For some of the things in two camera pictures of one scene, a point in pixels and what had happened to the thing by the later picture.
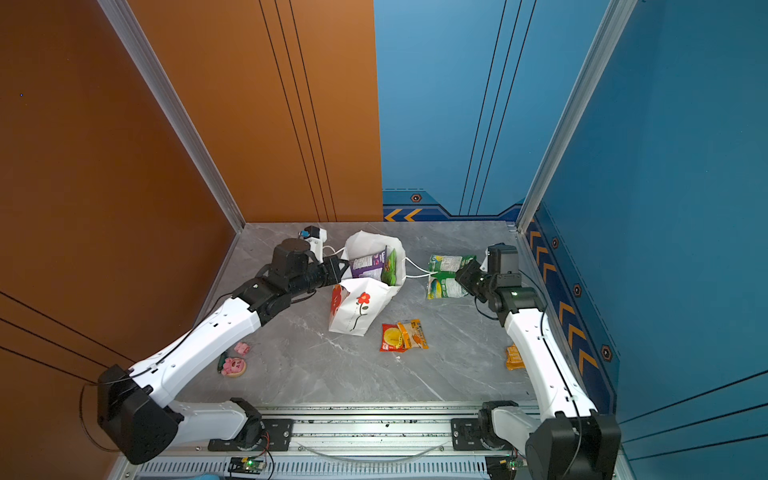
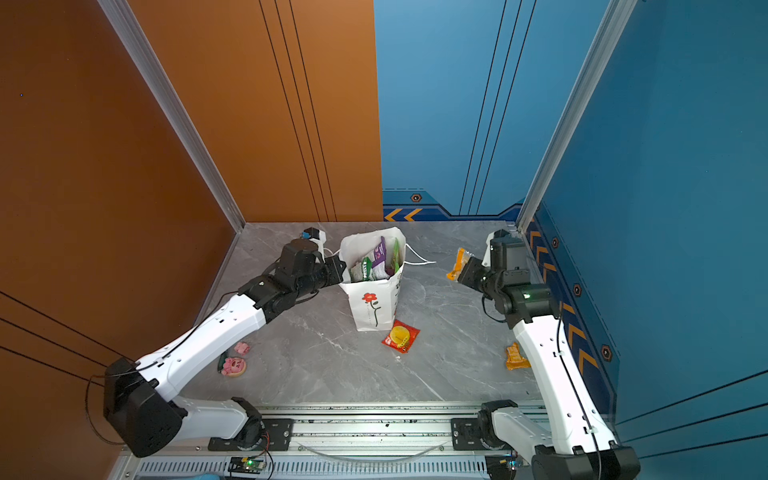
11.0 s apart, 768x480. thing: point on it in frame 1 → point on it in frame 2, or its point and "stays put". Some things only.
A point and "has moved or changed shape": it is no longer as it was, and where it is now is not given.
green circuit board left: x=246 y=465 stays put
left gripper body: x=317 y=277 stays put
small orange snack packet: x=514 y=360 stays put
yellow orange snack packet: x=413 y=334 → x=462 y=256
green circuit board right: x=502 y=467 stays put
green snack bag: x=389 y=273 has moved or changed shape
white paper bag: x=356 y=301 has moved or changed shape
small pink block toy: x=242 y=348 stays put
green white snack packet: x=442 y=283 → x=367 y=272
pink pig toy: x=233 y=367 stays put
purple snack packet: x=370 y=266 has moved or changed shape
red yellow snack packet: x=392 y=339 has moved or changed shape
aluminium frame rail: x=353 y=442 stays put
